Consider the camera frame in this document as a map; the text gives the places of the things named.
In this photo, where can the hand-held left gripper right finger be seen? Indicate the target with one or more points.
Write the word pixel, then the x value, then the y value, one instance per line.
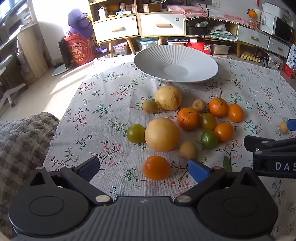
pixel 198 171

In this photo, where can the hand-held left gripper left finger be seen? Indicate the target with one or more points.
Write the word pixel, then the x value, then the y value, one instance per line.
pixel 89 168

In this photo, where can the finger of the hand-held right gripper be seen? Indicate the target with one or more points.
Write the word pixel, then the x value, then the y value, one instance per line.
pixel 292 125
pixel 249 142

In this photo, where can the orange tomato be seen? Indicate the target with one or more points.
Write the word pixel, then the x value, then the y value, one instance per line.
pixel 223 132
pixel 156 168
pixel 235 113

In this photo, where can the green tomato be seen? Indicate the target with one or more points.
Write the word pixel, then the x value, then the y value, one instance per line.
pixel 208 139

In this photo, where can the stemmed orange tangerine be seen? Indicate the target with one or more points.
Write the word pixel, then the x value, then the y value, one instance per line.
pixel 218 107

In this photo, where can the olive yellow tomato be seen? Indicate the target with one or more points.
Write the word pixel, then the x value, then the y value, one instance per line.
pixel 208 121

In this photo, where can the round yellow passion fruit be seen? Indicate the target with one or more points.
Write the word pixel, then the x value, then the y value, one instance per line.
pixel 161 134

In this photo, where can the yellow-green tomato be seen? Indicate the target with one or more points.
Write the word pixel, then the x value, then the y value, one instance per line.
pixel 135 133

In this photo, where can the striped pepino melon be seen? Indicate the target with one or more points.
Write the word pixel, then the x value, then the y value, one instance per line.
pixel 168 97

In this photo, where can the white ribbed bowl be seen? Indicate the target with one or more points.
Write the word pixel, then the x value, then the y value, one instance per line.
pixel 161 58

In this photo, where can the green leaf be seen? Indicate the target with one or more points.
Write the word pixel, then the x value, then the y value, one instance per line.
pixel 227 164

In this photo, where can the red gift boxes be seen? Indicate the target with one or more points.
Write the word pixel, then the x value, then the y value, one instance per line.
pixel 290 71

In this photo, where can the blue white carton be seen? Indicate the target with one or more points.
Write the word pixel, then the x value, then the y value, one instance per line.
pixel 291 55

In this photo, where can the grey quilted blanket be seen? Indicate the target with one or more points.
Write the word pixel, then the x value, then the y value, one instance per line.
pixel 20 143

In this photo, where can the floral tablecloth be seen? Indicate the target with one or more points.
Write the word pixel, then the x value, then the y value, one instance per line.
pixel 104 97

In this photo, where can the yellow egg tray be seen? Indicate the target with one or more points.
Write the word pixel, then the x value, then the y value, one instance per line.
pixel 251 56

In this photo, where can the small white drawer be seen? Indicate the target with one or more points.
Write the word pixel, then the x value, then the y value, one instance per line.
pixel 275 45
pixel 245 34

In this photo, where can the black microwave oven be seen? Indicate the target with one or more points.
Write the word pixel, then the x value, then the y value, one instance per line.
pixel 282 30

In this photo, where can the clear plastic box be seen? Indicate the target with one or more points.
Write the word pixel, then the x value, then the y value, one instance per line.
pixel 220 49

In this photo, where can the pale blue round board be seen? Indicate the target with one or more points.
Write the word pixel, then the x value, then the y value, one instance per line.
pixel 59 70

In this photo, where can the white printed box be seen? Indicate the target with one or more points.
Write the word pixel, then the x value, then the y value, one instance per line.
pixel 266 23

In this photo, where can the white office chair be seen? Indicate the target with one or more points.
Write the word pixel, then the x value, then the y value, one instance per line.
pixel 12 92

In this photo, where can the red box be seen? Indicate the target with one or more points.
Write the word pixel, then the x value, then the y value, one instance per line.
pixel 198 47

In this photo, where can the long wooden TV stand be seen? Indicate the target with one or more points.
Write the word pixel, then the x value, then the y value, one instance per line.
pixel 234 32

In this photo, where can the glass jar orange contents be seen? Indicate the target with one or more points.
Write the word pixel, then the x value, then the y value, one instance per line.
pixel 252 22

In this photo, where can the red round gift drum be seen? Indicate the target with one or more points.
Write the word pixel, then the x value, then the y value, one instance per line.
pixel 78 52

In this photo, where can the white foam box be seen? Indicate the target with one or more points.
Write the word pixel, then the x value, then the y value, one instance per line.
pixel 275 9

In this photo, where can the white papers pile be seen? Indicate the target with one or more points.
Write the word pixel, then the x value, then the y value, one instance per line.
pixel 218 29

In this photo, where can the orange fruit ornament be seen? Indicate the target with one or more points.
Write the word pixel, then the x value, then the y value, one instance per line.
pixel 252 14

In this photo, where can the black flat panel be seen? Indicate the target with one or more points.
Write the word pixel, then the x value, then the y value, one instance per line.
pixel 63 53

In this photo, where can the small purple object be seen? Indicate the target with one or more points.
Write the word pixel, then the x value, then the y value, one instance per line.
pixel 101 49

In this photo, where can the tall wooden shelf cabinet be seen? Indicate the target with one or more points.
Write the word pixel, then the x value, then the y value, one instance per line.
pixel 110 49

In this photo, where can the small clear storage box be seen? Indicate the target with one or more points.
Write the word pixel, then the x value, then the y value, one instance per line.
pixel 120 49

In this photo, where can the white storage box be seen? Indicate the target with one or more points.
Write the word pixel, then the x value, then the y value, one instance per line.
pixel 177 41

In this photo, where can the black case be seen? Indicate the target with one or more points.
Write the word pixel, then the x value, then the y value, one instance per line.
pixel 195 30

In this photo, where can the wooden desk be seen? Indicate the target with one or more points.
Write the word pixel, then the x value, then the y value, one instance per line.
pixel 32 53

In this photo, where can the low wooden drawer cabinet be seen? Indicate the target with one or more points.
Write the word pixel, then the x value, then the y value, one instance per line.
pixel 159 41

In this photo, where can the clear storage box blue lid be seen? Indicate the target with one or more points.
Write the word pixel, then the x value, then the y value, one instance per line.
pixel 146 45

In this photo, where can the pink cloth cover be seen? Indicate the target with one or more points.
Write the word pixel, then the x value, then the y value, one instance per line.
pixel 196 10

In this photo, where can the purple plush toy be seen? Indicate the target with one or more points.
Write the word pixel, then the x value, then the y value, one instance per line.
pixel 78 20

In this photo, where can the white thermometer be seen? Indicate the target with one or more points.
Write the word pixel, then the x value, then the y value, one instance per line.
pixel 122 13

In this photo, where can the white wall socket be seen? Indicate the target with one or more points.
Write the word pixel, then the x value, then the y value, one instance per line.
pixel 216 2

